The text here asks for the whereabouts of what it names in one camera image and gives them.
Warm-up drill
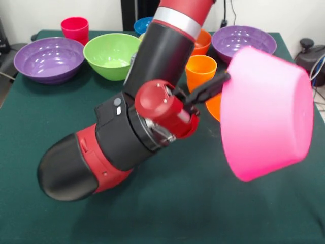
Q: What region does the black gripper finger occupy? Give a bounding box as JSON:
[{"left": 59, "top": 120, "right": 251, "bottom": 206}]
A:
[{"left": 183, "top": 71, "right": 232, "bottom": 105}]

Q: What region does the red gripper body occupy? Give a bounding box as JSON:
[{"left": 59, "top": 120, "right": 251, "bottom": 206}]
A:
[{"left": 134, "top": 79, "right": 200, "bottom": 140}]

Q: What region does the orange cup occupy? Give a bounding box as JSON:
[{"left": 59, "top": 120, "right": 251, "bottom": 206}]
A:
[{"left": 185, "top": 54, "right": 218, "bottom": 94}]

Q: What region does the large orange bowl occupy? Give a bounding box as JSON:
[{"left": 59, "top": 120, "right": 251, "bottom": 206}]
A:
[{"left": 205, "top": 91, "right": 223, "bottom": 123}]

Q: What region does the pink bowl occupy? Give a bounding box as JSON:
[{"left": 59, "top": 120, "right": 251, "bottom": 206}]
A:
[{"left": 220, "top": 46, "right": 315, "bottom": 183}]

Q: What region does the red-orange bowl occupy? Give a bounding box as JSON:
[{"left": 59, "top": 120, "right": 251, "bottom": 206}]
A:
[{"left": 190, "top": 29, "right": 212, "bottom": 57}]

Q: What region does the purple bowl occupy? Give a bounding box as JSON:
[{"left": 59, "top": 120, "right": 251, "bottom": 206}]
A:
[
  {"left": 211, "top": 25, "right": 277, "bottom": 65},
  {"left": 13, "top": 37, "right": 86, "bottom": 85}
]

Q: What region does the green bowl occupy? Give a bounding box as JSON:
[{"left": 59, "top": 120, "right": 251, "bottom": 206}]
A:
[{"left": 83, "top": 33, "right": 142, "bottom": 82}]

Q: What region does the blue bowl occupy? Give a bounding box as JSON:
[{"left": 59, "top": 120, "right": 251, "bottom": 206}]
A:
[{"left": 134, "top": 17, "right": 154, "bottom": 36}]

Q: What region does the dark green table cloth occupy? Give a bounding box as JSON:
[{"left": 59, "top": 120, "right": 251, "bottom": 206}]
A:
[{"left": 0, "top": 29, "right": 325, "bottom": 244}]

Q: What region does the red cup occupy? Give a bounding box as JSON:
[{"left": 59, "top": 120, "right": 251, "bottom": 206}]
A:
[{"left": 60, "top": 16, "right": 90, "bottom": 47}]

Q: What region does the black wall cable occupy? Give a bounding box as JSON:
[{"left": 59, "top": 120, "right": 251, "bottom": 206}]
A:
[{"left": 220, "top": 0, "right": 237, "bottom": 28}]

